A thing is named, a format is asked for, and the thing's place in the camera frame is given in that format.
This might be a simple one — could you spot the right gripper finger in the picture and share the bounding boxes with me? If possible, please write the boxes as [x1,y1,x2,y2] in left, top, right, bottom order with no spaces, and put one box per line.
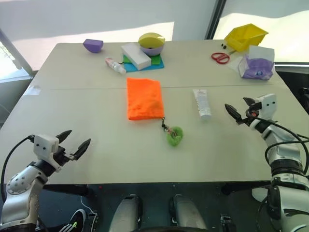
[224,103,247,126]
[242,97,262,110]

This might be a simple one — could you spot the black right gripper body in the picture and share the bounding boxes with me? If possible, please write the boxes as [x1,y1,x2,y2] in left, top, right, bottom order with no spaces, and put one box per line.
[243,105,263,127]

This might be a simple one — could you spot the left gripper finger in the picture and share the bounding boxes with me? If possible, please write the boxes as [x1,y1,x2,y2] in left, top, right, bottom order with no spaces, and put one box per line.
[73,138,92,161]
[55,130,73,147]

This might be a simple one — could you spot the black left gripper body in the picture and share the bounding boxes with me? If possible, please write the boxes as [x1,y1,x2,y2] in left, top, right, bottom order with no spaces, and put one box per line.
[53,145,79,170]

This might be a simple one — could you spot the white cream tube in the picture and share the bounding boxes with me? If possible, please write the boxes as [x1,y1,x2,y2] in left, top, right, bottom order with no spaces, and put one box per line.
[192,88,212,121]

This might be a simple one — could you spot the purple tissue pack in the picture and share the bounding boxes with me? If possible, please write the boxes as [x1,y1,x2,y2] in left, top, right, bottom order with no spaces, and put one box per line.
[237,45,276,80]

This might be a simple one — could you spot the black sneaker white stripes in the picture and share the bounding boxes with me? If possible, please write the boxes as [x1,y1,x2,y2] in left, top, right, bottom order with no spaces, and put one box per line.
[58,209,87,232]

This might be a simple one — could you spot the yellow plastic bin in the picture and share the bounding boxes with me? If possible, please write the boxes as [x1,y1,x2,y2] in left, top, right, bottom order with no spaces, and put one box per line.
[224,23,269,53]

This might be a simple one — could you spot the silver robot leg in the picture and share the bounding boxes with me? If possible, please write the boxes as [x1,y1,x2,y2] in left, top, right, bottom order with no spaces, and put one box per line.
[109,194,143,232]
[168,194,209,232]

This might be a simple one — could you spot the small clear spray bottle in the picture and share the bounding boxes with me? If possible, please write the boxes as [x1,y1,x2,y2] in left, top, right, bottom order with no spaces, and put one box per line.
[104,57,127,74]

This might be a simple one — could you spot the grey window pillar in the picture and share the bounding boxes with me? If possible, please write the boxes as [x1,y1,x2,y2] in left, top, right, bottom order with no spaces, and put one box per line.
[204,0,228,41]

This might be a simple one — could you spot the purple bowl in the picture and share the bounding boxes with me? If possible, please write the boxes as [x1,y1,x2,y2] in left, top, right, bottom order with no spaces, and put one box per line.
[83,38,105,54]

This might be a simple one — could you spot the green felt sheet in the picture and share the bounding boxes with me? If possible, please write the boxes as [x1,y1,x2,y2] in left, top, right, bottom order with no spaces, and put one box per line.
[123,54,163,65]

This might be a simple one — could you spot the white rectangular box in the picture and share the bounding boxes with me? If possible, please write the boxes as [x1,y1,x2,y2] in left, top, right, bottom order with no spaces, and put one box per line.
[121,43,152,71]

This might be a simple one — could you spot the lavender bowl with yellow lid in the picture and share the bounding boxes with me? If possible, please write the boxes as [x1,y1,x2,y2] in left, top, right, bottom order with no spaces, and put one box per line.
[138,32,166,57]

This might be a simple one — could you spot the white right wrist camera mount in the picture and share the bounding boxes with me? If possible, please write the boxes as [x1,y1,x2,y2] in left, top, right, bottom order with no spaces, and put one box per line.
[255,93,277,121]

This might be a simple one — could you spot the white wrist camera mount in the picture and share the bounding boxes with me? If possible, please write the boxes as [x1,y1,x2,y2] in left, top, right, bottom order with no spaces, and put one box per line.
[33,134,60,172]
[255,93,277,121]

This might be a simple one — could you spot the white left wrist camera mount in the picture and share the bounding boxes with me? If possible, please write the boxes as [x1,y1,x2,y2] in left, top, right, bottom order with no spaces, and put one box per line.
[33,134,60,172]

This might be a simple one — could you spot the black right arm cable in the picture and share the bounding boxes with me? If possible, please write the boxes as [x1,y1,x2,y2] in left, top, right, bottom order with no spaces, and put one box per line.
[256,117,309,148]

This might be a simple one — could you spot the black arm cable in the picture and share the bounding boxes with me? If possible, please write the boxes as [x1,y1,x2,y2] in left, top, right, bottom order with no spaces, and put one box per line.
[0,135,35,206]
[256,117,309,148]

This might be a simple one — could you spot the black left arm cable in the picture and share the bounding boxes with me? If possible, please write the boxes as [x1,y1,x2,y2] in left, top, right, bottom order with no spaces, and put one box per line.
[0,135,35,206]

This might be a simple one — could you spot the white thin cord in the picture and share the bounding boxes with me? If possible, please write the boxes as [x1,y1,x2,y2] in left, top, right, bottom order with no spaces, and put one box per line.
[80,195,98,216]

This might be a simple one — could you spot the red handled scissors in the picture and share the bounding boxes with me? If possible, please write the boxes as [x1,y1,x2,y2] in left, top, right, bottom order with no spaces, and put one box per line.
[211,51,231,64]

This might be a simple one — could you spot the green fuzzy heart keychain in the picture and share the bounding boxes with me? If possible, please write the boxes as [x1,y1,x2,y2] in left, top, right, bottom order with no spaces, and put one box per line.
[161,117,184,148]

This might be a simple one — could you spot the orange fabric pouch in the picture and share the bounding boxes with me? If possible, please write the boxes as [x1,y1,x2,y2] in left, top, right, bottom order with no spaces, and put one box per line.
[126,77,166,121]

